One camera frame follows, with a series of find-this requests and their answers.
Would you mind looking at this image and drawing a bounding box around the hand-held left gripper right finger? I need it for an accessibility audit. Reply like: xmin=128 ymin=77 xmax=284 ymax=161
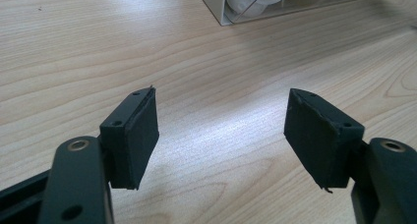
xmin=283 ymin=87 xmax=366 ymax=194

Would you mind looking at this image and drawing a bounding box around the clear plastic box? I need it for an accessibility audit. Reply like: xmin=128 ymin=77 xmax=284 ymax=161
xmin=194 ymin=0 xmax=382 ymax=27

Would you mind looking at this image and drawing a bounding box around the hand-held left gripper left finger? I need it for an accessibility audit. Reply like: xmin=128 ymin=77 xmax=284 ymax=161
xmin=98 ymin=84 xmax=160 ymax=191

